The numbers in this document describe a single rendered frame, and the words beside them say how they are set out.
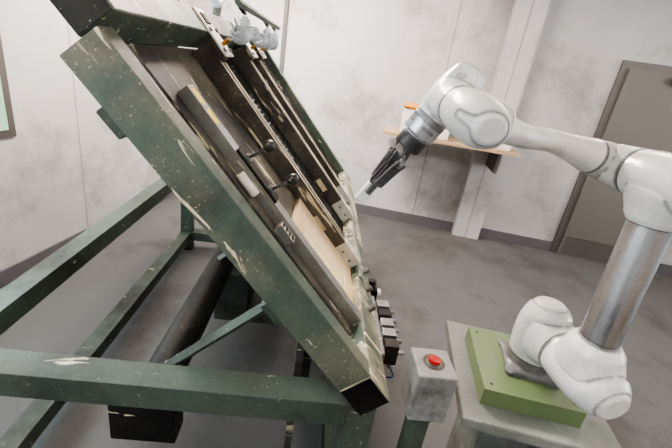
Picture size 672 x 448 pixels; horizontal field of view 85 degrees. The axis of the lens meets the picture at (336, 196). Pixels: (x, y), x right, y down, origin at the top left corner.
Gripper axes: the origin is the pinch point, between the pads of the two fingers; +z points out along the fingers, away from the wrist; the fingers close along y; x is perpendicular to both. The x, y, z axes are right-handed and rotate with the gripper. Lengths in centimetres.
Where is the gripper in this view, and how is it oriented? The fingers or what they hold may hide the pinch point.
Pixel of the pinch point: (366, 191)
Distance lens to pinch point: 103.4
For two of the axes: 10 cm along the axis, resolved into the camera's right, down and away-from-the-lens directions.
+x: 7.9, 5.4, 2.8
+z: -6.1, 7.2, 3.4
